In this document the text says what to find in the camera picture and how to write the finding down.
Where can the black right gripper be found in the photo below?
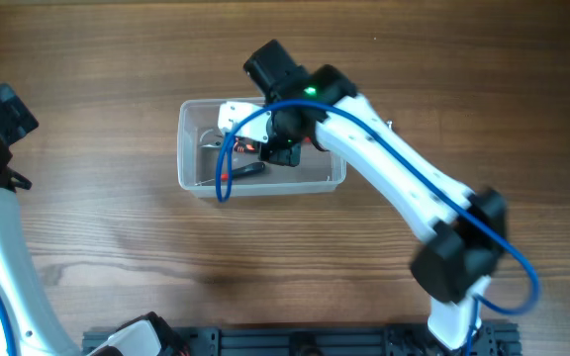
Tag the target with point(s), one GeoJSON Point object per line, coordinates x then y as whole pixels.
{"type": "Point", "coordinates": [289, 152]}

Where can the red black handled screwdriver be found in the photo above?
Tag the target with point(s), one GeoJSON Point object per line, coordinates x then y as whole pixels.
{"type": "Point", "coordinates": [247, 170]}

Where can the orange black needle-nose pliers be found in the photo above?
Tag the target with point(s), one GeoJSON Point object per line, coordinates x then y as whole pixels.
{"type": "Point", "coordinates": [241, 145]}

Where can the clear plastic container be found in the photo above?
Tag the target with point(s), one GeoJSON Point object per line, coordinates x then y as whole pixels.
{"type": "Point", "coordinates": [198, 145]}

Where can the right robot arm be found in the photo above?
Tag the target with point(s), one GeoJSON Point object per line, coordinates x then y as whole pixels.
{"type": "Point", "coordinates": [456, 260]}

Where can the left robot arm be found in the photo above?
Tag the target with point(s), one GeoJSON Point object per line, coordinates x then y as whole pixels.
{"type": "Point", "coordinates": [28, 324]}

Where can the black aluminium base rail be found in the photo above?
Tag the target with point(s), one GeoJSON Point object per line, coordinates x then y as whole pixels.
{"type": "Point", "coordinates": [412, 339]}

